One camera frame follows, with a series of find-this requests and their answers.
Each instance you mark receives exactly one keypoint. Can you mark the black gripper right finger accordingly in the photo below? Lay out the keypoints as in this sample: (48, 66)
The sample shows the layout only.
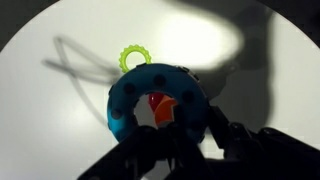
(266, 156)

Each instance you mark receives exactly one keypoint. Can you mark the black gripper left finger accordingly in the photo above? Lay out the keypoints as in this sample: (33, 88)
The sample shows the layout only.
(150, 156)

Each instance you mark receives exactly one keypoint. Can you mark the orange rod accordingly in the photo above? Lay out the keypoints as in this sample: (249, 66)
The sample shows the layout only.
(165, 113)

